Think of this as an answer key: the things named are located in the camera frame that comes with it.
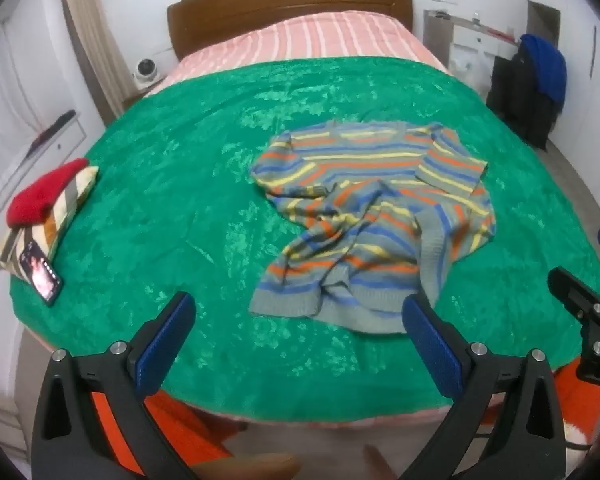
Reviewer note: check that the white desk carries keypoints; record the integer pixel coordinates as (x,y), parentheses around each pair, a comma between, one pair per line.
(472,42)

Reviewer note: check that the white security camera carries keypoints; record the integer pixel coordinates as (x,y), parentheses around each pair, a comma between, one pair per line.
(145,70)

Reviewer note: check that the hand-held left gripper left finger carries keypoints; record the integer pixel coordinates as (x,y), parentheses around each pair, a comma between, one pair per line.
(164,340)

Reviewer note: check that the red folded cloth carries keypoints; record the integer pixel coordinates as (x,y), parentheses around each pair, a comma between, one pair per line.
(42,195)

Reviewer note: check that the green velvet blanket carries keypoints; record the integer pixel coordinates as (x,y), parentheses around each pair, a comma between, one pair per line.
(179,185)

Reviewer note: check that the pink striped bedsheet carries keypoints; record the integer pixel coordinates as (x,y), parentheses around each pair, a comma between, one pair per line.
(305,40)

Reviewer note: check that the dark clothes on chair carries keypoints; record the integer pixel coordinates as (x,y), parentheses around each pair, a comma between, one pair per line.
(520,100)

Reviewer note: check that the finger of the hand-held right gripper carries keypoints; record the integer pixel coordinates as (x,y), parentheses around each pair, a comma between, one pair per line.
(575,290)

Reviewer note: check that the striped folded cloth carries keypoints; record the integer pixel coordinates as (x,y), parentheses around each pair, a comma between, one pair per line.
(64,210)

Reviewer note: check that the blue garment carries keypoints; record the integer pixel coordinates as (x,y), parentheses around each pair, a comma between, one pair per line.
(547,65)

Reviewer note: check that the beige curtain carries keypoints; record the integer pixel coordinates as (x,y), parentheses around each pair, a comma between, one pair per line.
(92,35)

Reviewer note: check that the brown wooden headboard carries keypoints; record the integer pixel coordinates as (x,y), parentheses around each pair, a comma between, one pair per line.
(280,5)

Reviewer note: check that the wooden nightstand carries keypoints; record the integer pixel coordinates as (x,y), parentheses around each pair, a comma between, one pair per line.
(139,94)

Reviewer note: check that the striped knit sweater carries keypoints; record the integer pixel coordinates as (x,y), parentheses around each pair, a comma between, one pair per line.
(370,220)

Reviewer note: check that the black smartphone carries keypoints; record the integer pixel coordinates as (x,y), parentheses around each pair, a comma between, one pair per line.
(42,272)

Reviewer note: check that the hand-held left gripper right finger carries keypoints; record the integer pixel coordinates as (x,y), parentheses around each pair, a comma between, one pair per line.
(430,345)

